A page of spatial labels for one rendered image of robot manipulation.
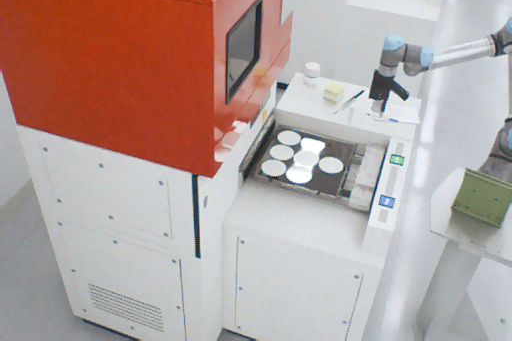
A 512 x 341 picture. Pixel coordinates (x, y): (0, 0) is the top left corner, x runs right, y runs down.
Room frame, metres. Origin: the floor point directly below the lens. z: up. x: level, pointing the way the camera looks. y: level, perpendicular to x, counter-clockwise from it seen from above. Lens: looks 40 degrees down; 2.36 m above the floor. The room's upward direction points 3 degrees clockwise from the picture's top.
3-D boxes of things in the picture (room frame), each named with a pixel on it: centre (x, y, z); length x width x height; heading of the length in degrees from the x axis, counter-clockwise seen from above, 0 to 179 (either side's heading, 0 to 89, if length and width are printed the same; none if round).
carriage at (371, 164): (1.69, -0.48, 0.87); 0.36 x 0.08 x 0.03; 162
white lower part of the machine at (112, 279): (1.75, 0.38, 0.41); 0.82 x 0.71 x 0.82; 162
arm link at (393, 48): (1.90, -0.52, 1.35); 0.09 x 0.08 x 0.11; 77
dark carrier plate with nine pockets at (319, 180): (1.76, -0.22, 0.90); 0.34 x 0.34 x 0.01; 72
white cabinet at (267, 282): (1.80, -0.34, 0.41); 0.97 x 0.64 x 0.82; 162
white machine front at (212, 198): (1.64, 0.05, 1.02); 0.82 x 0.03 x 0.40; 162
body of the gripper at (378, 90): (1.90, -0.51, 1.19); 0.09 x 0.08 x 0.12; 73
